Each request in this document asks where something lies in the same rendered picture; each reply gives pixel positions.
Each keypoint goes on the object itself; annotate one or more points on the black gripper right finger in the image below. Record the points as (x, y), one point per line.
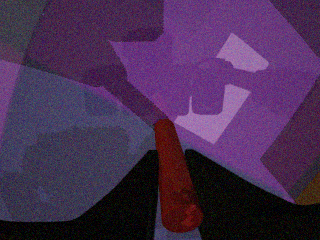
(235, 209)

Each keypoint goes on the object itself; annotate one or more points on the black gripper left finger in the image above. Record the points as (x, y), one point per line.
(128, 212)

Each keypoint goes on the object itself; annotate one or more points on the dark red peg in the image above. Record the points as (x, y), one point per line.
(180, 208)

